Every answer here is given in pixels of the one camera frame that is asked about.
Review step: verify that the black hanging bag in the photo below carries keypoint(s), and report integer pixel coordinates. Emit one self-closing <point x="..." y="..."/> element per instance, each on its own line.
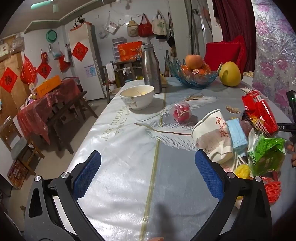
<point x="170" y="39"/>

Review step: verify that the stainless steel bottle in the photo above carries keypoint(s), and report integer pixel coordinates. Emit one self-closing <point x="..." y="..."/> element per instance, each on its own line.
<point x="151" y="69"/>

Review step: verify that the red tote bag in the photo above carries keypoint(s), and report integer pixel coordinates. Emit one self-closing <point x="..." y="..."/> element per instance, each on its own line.
<point x="145" y="29"/>

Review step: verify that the floral curtain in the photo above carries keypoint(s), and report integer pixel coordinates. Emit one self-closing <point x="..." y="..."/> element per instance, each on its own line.
<point x="272" y="46"/>

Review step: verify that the dark wooden bench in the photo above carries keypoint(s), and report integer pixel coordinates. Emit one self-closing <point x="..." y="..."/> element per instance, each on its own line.
<point x="67" y="111"/>

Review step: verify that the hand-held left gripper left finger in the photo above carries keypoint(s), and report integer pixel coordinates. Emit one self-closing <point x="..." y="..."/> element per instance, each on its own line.
<point x="89" y="172"/>

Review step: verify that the dark red curtain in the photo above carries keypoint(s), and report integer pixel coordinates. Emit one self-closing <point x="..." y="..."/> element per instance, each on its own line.
<point x="233" y="20"/>

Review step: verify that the red plastic bag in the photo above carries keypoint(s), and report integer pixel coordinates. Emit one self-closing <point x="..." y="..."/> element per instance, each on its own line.
<point x="28" y="71"/>

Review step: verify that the wooden chair with grey cushion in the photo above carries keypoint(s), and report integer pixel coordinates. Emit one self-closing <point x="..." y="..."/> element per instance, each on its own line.
<point x="18" y="146"/>

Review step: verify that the table with red cover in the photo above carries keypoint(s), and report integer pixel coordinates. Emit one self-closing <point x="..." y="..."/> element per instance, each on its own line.
<point x="37" y="111"/>

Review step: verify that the red snack packet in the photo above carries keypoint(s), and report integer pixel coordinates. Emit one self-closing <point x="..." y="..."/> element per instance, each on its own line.
<point x="259" y="106"/>

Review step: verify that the green snack packet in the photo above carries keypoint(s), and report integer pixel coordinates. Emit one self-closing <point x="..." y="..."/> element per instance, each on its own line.
<point x="266" y="153"/>

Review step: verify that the white paper sheets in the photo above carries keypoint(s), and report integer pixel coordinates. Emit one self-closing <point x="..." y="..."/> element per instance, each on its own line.
<point x="246" y="90"/>

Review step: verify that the yellow pomelo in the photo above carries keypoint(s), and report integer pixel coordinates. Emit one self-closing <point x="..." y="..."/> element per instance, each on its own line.
<point x="230" y="74"/>

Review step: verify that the red diamond fridge poster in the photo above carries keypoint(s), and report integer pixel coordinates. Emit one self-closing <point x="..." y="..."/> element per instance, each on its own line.
<point x="80" y="51"/>

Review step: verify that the red cushion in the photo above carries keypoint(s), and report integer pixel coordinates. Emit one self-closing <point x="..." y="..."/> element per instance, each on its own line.
<point x="222" y="53"/>

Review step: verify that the plastic drawer unit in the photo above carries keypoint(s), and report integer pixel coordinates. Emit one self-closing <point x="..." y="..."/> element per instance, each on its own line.
<point x="116" y="46"/>

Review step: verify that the small red diamond wall poster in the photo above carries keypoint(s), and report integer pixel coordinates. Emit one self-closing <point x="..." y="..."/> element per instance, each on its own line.
<point x="44" y="69"/>

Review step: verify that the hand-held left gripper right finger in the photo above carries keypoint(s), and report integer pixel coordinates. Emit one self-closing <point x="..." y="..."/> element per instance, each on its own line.
<point x="209" y="176"/>

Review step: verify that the beige hanging bag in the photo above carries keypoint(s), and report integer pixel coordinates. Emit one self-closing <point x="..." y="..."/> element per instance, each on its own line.
<point x="132" y="29"/>

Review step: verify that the red mesh bag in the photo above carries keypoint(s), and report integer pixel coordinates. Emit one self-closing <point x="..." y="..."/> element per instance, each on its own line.
<point x="272" y="190"/>

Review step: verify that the red gift box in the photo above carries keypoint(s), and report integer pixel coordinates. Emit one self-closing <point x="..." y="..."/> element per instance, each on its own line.
<point x="130" y="51"/>

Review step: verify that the blue glass fruit bowl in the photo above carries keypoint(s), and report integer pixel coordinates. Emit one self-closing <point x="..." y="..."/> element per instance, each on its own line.
<point x="196" y="80"/>

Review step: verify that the orange cardboard box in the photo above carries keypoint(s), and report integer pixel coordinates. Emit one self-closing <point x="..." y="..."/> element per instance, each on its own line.
<point x="47" y="87"/>

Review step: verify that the panda plush toy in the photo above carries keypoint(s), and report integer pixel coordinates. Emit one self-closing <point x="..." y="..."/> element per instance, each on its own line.
<point x="79" y="22"/>

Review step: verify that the white tote bag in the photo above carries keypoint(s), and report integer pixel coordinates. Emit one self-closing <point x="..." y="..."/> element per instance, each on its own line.
<point x="159" y="26"/>

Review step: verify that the large red diamond wall poster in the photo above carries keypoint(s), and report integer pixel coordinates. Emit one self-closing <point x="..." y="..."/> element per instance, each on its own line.
<point x="8" y="80"/>

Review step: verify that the feather printed tablecloth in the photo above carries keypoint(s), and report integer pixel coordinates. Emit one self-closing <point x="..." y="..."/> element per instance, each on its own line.
<point x="129" y="162"/>

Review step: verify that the crushed white paper cup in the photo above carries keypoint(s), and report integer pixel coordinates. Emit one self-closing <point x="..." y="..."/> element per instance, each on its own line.
<point x="208" y="136"/>

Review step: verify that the blue face mask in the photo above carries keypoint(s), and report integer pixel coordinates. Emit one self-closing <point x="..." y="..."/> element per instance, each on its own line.
<point x="235" y="134"/>

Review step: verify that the green plastic basin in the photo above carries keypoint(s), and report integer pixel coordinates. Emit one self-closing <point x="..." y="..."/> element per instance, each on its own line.
<point x="51" y="36"/>

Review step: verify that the white refrigerator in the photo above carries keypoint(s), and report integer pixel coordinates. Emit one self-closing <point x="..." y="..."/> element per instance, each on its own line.
<point x="92" y="76"/>

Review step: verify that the printed red carton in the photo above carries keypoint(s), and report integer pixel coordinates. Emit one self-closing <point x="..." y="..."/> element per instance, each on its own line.
<point x="17" y="173"/>

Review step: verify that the orange wrapped candies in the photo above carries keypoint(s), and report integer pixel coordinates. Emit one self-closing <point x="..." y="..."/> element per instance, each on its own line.
<point x="203" y="70"/>

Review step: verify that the clear cup with red contents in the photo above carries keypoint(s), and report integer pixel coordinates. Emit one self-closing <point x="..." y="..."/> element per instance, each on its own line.
<point x="180" y="112"/>

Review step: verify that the yellow plastic wrapper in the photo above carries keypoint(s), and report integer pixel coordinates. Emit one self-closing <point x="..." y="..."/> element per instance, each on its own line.
<point x="242" y="171"/>

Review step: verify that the person's right hand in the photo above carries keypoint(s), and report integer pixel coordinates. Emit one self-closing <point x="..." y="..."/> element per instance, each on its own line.
<point x="292" y="151"/>

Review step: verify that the white ceramic bowl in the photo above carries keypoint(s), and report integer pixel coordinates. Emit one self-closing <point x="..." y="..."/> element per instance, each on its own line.
<point x="138" y="99"/>

